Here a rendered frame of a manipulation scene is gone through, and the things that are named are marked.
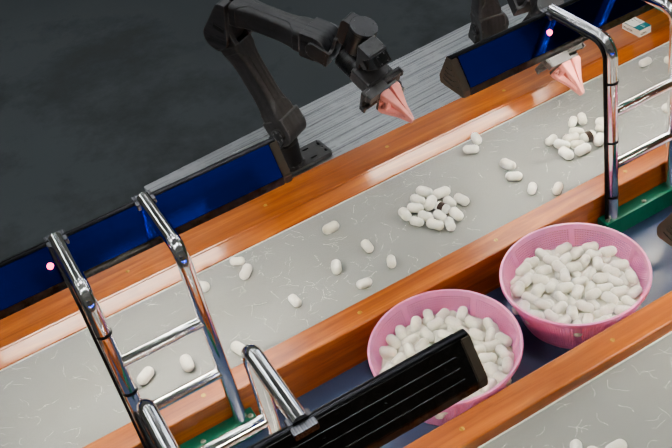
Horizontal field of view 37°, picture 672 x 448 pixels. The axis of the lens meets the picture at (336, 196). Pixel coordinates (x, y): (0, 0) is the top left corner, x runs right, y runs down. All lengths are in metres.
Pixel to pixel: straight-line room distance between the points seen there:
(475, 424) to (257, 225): 0.69
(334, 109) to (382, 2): 1.92
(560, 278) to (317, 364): 0.47
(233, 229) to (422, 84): 0.73
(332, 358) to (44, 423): 0.52
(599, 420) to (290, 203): 0.81
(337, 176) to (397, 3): 2.31
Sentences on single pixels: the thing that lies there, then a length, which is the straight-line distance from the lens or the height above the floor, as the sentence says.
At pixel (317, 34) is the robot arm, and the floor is 1.07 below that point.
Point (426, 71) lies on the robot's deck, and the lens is 2.63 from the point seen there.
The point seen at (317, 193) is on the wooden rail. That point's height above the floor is 0.77.
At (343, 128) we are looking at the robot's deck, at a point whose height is 0.67.
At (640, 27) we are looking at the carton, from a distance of 2.50.
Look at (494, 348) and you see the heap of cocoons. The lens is 1.78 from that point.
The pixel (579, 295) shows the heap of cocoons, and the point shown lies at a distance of 1.86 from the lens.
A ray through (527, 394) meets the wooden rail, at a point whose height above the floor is 0.77.
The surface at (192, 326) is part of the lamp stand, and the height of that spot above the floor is 0.97.
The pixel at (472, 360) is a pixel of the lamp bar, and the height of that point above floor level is 1.08.
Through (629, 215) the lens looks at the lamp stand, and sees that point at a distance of 2.07.
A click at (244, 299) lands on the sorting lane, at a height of 0.74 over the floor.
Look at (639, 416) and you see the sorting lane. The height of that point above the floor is 0.74.
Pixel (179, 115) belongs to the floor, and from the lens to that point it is 3.98.
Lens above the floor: 2.05
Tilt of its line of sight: 38 degrees down
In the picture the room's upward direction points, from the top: 13 degrees counter-clockwise
